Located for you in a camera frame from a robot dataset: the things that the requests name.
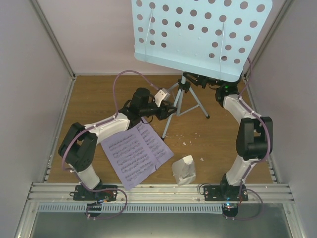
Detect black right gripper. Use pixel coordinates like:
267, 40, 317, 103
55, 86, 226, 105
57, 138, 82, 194
183, 63, 225, 89

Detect light blue music stand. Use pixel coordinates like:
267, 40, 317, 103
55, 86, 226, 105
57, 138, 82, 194
130, 0, 275, 140

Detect sheet music papers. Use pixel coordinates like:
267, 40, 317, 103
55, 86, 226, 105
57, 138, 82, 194
101, 122, 174, 190

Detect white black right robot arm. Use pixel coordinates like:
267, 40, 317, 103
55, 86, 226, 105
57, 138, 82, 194
183, 72, 273, 201

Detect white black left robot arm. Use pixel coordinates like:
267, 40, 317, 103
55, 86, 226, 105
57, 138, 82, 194
58, 88, 177, 200

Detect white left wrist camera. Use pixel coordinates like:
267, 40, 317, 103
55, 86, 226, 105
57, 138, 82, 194
154, 88, 170, 107

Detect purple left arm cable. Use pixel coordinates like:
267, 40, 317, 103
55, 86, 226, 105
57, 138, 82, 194
61, 69, 161, 174

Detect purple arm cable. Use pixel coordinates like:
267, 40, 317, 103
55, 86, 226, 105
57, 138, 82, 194
237, 57, 271, 189
61, 69, 161, 174

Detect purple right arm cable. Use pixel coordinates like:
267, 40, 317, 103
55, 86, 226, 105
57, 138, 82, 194
237, 57, 271, 189

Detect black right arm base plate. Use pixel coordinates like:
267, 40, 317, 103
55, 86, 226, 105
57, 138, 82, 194
203, 185, 249, 202

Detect aluminium frame post right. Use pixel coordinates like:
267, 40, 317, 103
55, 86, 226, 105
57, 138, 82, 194
249, 0, 294, 69

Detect aluminium frame post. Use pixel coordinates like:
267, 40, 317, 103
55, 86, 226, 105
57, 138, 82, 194
29, 0, 76, 81
249, 0, 294, 69

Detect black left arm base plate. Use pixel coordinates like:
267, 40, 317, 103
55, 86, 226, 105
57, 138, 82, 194
69, 185, 118, 202

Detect aluminium frame post left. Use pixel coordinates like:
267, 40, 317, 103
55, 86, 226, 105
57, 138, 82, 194
29, 0, 76, 81

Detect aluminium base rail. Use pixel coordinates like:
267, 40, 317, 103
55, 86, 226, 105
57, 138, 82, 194
27, 183, 294, 204

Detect grey slotted cable duct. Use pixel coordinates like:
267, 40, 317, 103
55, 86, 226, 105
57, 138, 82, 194
38, 203, 222, 214

